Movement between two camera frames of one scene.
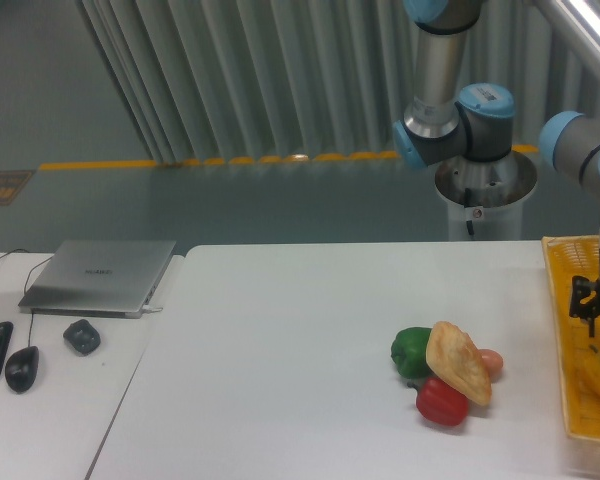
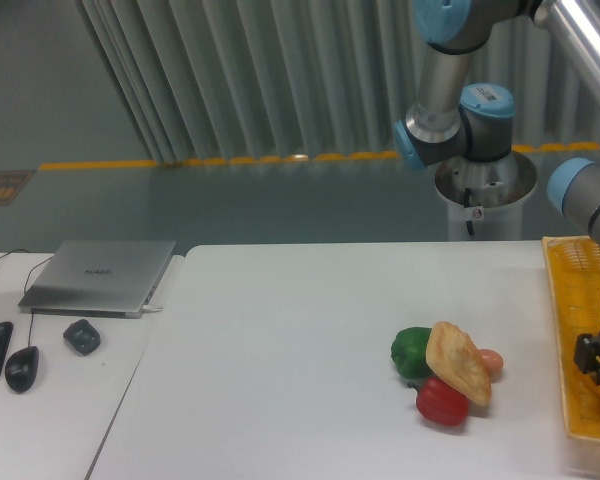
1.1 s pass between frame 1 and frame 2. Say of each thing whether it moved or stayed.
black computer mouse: stayed
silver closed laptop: stayed
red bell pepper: stayed
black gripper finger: moved
